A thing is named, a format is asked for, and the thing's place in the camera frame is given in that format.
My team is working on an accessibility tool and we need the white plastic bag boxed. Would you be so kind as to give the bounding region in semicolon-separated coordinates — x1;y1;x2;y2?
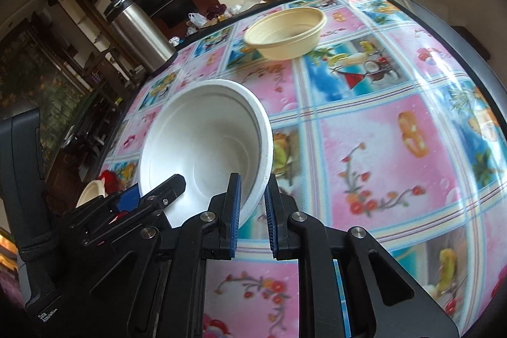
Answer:
188;13;208;28

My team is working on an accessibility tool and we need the flower landscape painting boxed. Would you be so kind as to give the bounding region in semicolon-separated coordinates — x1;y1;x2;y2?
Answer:
1;28;86;172

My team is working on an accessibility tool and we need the colourful fruit pattern tablecloth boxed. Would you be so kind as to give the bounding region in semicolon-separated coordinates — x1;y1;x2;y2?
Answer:
101;0;506;333

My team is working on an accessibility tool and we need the small cream ribbed bowl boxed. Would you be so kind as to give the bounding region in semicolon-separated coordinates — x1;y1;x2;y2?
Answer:
244;7;327;61

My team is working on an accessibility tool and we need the white foam bowl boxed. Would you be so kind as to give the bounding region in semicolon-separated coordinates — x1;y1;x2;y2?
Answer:
138;80;274;226
76;179;107;207

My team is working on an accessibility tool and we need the red glass plate with sticker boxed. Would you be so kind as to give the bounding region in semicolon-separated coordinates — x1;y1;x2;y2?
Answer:
98;170;122;195

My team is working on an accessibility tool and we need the stainless steel thermos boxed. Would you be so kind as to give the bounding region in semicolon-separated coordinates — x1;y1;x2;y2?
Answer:
104;0;178;74

